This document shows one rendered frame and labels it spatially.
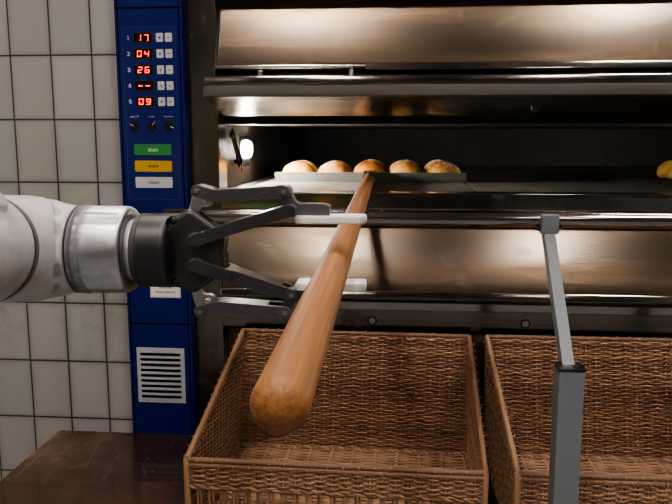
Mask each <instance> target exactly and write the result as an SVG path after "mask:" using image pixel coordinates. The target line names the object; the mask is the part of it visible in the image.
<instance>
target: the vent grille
mask: <svg viewBox="0 0 672 504"><path fill-rule="evenodd" d="M136 352H137V375H138V398H139V402H157V403H186V383H185V353H184V348H150V347H136Z"/></svg>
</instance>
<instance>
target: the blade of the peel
mask: <svg viewBox="0 0 672 504"><path fill-rule="evenodd" d="M362 179H363V172H275V182H361V181H362ZM466 180H467V173H423V172H376V181H375V182H449V183H466Z"/></svg>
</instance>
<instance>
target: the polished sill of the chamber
mask: <svg viewBox="0 0 672 504"><path fill-rule="evenodd" d="M355 192H356V191H319V190H293V193H294V195H295V198H296V199H297V201H299V202H303V203H328V204H330V205H331V209H347V208H348V206H349V204H350V202H351V200H352V198H353V196H354V194H355ZM220 203H221V208H254V209H272V208H275V207H278V206H281V205H283V204H282V201H281V198H278V199H261V200H244V201H227V202H220ZM366 209H370V210H486V211H602V212H672V193H629V192H474V191H371V193H370V197H369V200H368V204H367V208H366Z"/></svg>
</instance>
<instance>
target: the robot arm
mask: <svg viewBox="0 0 672 504"><path fill-rule="evenodd" d="M191 194H192V199H191V203H190V207H189V209H187V210H185V211H183V212H181V213H140V214H139V213H138V211H137V210H136V209H135V208H133V207H131V206H94V205H83V206H82V205H72V204H67V203H64V202H61V201H58V200H53V199H46V198H43V197H38V196H28V195H3V194H2V193H1V192H0V302H33V301H42V300H45V299H48V298H55V297H59V296H62V295H65V294H71V293H85V294H92V293H128V292H131V291H133V290H135V289H136V288H137V287H138V286H141V287H179V288H182V289H185V290H186V291H188V292H192V295H193V298H194V302H195V305H196V308H195V310H194V314H195V316H197V317H199V318H202V317H206V316H210V315H213V314H217V313H218V314H230V315H243V316H255V317H267V318H279V319H287V318H289V317H290V315H291V314H292V312H293V310H294V307H295V304H296V302H298V301H299V300H300V298H301V296H302V294H303V292H304V290H305V288H306V286H307V285H308V283H309V281H310V279H311V278H299V279H298V281H297V282H296V284H295V285H294V284H291V283H288V282H284V281H281V280H278V279H275V278H272V277H269V276H266V275H263V274H260V273H257V272H254V271H251V270H247V269H244V268H241V267H239V266H238V265H236V264H233V263H229V255H228V251H227V247H228V243H229V236H230V235H233V234H236V233H239V232H243V231H246V230H249V229H252V228H256V227H259V226H262V225H265V224H269V223H272V222H275V221H278V220H282V219H285V218H288V217H292V216H296V217H295V223H296V224H365V223H366V222H367V215H366V214H331V205H330V204H328V203H303V202H299V201H297V199H296V198H295V195H294V193H293V188H292V186H291V185H289V184H282V185H265V186H249V187H232V188H217V187H214V186H210V185H207V184H203V183H201V184H197V185H194V186H192V188H191ZM278 198H281V201H282V204H283V205H281V206H278V207H275V208H272V209H268V210H265V211H262V212H259V213H256V214H252V215H249V216H246V217H243V218H239V219H236V220H232V221H229V222H226V223H223V224H218V223H217V222H215V221H214V220H212V219H211V218H210V217H208V216H207V215H205V214H204V213H203V212H201V209H202V208H203V207H209V206H211V205H212V204H213V203H214V202H227V201H244V200H261V199H278ZM215 279H218V280H221V281H225V282H232V283H235V284H238V285H241V286H244V287H247V288H250V289H253V290H256V291H259V292H263V293H266V294H269V295H272V296H275V297H278V298H281V299H284V300H283V301H271V300H258V299H246V298H233V297H218V298H216V295H215V294H213V293H207V292H205V291H204V290H203V287H205V286H206V285H208V284H209V283H210V282H212V281H213V280H215ZM366 286H367V280H366V279H347V280H346V284H345V287H344V291H349V292H365V291H366Z"/></svg>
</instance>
